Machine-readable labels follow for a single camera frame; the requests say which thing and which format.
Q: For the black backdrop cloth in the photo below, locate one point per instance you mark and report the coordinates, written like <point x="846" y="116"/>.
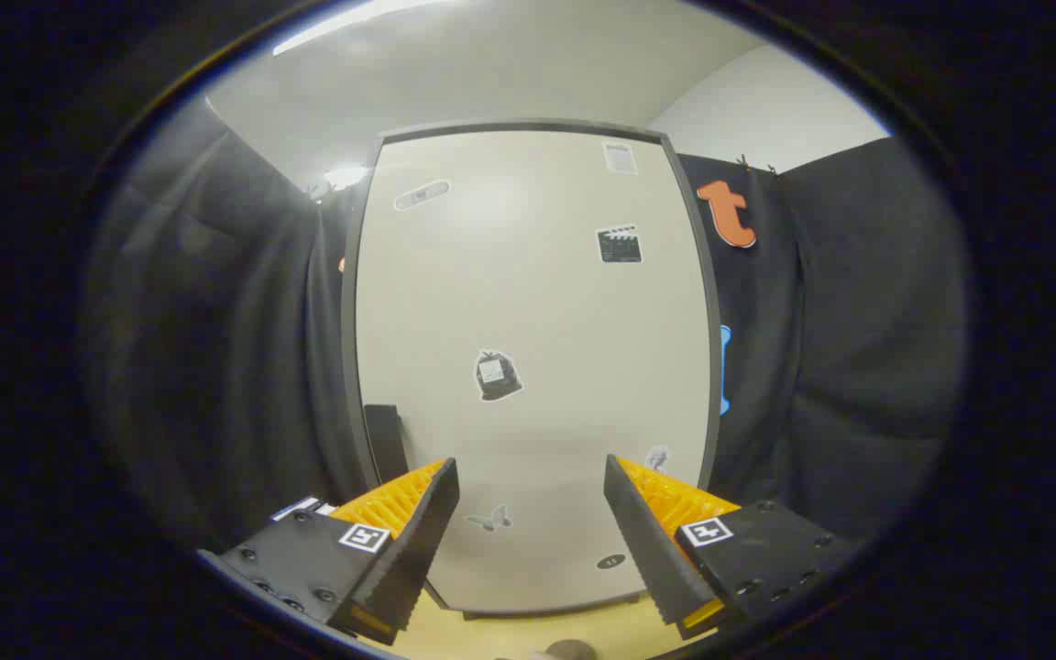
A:
<point x="216" y="321"/>

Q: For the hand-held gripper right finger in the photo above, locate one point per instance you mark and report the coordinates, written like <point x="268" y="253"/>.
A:
<point x="643" y="541"/>

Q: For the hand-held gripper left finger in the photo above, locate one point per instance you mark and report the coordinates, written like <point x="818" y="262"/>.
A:
<point x="418" y="541"/>

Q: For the white shoe cabinet door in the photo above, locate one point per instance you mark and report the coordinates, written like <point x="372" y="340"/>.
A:
<point x="528" y="302"/>

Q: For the grey shoe cabinet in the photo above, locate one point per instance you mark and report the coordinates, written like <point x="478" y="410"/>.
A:
<point x="350" y="302"/>

